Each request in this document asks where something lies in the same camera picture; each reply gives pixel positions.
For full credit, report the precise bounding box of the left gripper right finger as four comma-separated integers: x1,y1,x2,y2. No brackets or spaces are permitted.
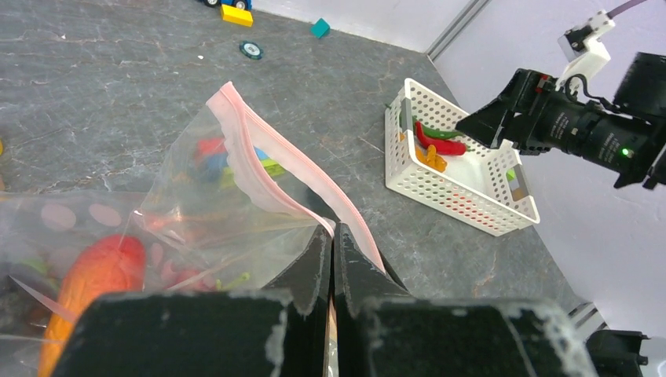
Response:
332,223,594,376

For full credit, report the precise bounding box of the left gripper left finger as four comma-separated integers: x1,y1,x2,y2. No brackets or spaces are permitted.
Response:
54,226,332,376

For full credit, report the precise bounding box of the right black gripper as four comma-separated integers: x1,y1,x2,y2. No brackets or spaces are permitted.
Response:
455,68,651,174

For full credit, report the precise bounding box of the red chili pepper toy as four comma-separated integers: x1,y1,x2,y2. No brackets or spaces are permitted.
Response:
414,122,467,156

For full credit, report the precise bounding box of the green chili pepper toy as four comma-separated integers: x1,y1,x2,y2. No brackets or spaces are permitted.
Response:
384,103,466,140

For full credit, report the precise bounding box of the orange yellow fruit toy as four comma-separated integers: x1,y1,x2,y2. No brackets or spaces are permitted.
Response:
415,136,448,173

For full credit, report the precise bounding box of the clear polka dot zip bag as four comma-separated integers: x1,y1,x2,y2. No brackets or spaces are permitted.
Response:
1,82,381,376

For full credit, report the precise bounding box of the orange red mango toy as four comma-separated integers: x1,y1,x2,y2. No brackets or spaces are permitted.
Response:
37,233,146,376

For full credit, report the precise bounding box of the red grape bunch toy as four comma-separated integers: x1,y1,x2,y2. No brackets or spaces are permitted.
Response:
145,243,251,291

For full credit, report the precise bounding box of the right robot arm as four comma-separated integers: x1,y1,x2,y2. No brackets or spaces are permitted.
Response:
456,53,665,283

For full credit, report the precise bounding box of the white perforated basket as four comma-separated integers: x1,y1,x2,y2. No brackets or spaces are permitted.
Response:
385,78,540,236

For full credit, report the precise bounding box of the tan wooden cube right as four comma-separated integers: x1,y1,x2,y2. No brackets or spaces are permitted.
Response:
511,187,529,202

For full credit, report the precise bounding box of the multicolour brick stack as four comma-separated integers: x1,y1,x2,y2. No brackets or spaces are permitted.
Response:
193,137,286,188

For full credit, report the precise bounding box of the teal block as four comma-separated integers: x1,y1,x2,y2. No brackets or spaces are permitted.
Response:
310,18,331,39

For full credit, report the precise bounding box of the small round disc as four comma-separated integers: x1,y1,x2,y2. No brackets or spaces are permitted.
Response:
239,41,264,60

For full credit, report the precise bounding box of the yellow brick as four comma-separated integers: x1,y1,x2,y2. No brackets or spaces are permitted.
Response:
221,5,254,27

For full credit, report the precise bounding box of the blue toy car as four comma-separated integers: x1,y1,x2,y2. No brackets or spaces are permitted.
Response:
200,0,252,11

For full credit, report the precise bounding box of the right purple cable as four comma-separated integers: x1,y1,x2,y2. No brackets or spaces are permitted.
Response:
607,0,649,17

